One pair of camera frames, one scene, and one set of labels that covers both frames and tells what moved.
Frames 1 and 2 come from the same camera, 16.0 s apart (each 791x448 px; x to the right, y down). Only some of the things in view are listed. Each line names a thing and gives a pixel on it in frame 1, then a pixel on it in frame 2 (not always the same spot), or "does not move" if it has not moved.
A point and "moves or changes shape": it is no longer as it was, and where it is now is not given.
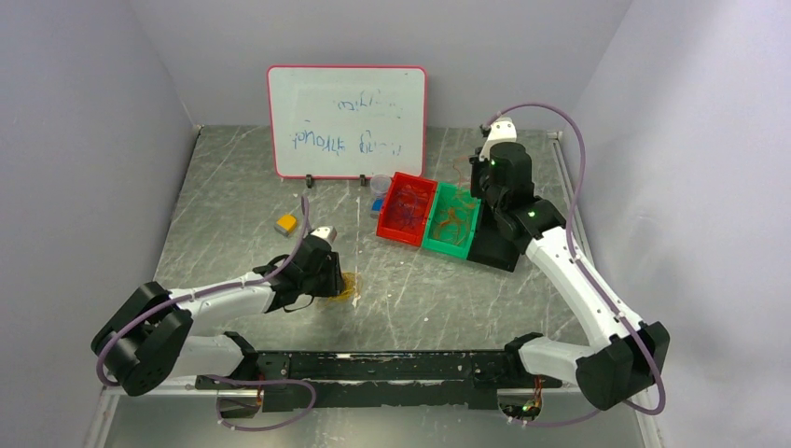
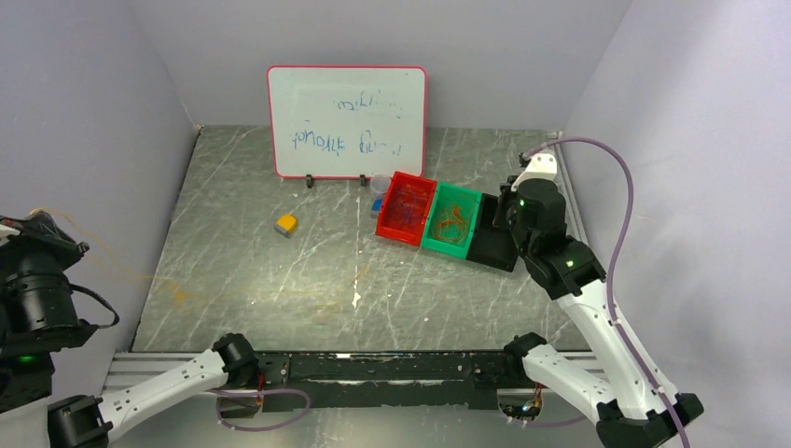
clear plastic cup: x=380 y=184 does not move
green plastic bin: x=452 y=220 does not move
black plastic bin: x=491 y=244 does not move
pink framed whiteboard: x=348 y=121 does not move
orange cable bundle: x=352 y=287 -> x=183 y=298
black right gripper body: x=479 y=185 -> x=506 y=217
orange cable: x=452 y=211 moves or changes shape
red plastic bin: x=405 y=208 does not move
